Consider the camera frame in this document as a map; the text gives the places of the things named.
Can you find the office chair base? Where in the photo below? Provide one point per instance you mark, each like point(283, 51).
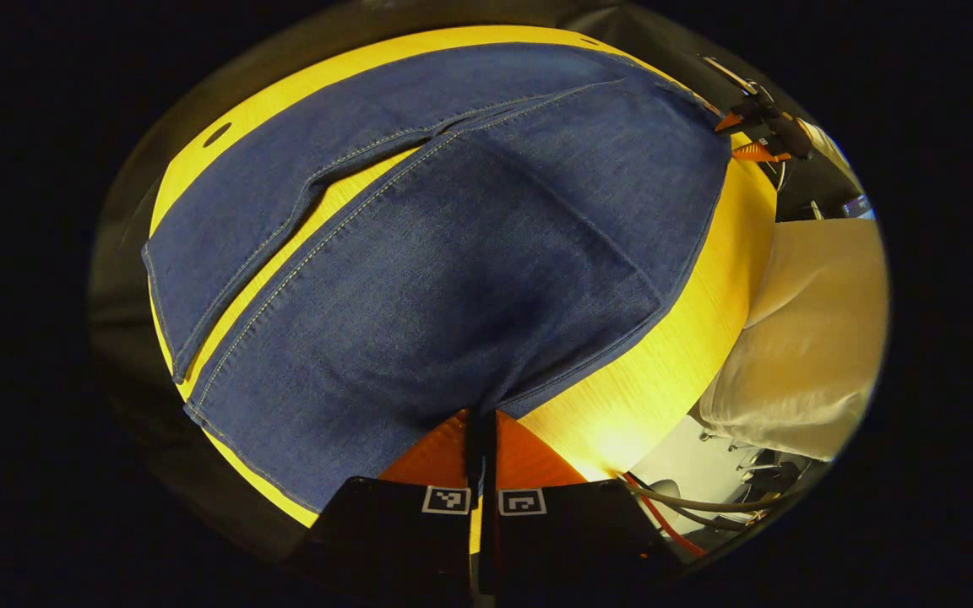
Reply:
point(769, 477)

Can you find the person's cream trousers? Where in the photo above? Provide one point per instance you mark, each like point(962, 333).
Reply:
point(807, 338)

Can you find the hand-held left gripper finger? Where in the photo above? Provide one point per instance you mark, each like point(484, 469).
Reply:
point(490, 464)
point(475, 460)

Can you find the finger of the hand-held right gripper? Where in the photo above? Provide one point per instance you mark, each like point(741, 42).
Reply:
point(727, 123)
point(758, 153)

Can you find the blue denim jeans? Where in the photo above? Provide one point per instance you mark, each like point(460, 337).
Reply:
point(453, 279)

